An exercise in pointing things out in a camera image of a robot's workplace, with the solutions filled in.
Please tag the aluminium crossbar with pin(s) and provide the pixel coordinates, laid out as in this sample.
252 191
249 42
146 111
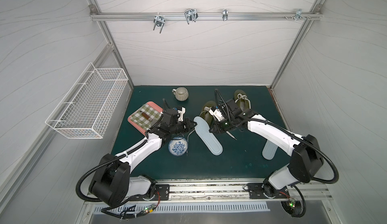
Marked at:
202 16

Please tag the pink tray checkered cloth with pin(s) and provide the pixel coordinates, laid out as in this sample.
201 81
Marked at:
144 117

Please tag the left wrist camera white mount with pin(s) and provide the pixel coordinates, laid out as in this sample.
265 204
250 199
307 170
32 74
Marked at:
181 111

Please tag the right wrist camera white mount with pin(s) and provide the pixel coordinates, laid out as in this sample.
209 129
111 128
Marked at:
216 113

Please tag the light blue insole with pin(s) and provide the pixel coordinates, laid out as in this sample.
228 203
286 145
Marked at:
203 131
269 150

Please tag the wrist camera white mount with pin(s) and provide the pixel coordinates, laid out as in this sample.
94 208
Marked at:
181 111
216 113

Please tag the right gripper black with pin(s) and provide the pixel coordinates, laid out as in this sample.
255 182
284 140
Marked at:
218 126

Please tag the olive green shoe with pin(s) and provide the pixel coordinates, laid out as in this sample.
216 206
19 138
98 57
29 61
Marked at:
205 114
242 100

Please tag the blue white patterned bowl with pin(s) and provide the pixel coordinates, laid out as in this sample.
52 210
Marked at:
178 146

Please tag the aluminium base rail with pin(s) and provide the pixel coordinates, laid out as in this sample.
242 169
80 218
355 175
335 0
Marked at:
234 190

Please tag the metal clamp hook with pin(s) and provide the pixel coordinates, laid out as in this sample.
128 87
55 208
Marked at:
225 15
191 15
298 16
159 21

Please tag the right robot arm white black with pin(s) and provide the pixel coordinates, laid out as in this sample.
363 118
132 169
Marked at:
306 158

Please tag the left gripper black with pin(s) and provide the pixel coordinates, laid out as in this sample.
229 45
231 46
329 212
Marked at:
185 125

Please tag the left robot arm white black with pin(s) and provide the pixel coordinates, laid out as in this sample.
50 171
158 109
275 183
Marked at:
112 181

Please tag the striped ceramic cup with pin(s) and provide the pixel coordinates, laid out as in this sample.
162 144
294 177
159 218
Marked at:
181 94

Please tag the white wire basket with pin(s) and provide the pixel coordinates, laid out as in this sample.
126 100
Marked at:
87 108

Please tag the green table mat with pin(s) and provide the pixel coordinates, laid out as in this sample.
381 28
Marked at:
241 158

